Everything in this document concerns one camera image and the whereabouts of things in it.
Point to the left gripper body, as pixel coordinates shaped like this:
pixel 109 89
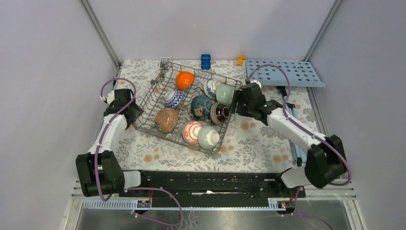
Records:
pixel 136 111

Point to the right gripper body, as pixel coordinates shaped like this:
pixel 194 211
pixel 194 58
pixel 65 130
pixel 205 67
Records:
pixel 243 108

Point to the brown glazed bowl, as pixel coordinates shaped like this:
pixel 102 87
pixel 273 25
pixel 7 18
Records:
pixel 166 119

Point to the grey wire dish rack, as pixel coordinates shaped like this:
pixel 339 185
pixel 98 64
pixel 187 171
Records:
pixel 153 101

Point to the red and white bowl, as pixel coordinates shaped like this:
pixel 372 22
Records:
pixel 190 132

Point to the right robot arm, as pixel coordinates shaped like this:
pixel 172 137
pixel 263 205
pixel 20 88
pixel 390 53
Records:
pixel 325 157

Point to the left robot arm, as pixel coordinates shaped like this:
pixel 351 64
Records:
pixel 98 170

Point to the pale green bowl back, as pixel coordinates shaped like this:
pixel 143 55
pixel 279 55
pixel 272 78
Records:
pixel 224 94

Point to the pale green bowl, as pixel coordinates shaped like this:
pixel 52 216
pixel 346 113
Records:
pixel 224 94
pixel 208 137

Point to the dark brown patterned bowl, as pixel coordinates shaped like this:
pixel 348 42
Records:
pixel 219 113

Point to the orange toy block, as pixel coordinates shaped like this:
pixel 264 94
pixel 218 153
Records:
pixel 240 60

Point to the blue floral white bowl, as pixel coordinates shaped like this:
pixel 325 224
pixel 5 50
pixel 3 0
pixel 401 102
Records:
pixel 210 87

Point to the dark blue glazed bowl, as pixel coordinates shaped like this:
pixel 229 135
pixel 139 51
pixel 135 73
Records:
pixel 200 107

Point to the blue zigzag patterned bowl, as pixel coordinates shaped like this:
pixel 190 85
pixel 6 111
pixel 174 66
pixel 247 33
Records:
pixel 173 98

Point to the pale green bowl front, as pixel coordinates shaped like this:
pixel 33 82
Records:
pixel 208 137

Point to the playing card box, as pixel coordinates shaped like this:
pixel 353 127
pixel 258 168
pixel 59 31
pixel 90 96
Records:
pixel 163 62

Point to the light blue perforated board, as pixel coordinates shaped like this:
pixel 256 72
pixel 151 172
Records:
pixel 283 72

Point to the blue toy car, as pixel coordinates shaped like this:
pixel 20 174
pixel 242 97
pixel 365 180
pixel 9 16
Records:
pixel 205 61

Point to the orange bowl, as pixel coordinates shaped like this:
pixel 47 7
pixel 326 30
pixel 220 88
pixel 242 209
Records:
pixel 184 79

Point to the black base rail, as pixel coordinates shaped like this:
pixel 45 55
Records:
pixel 212 189

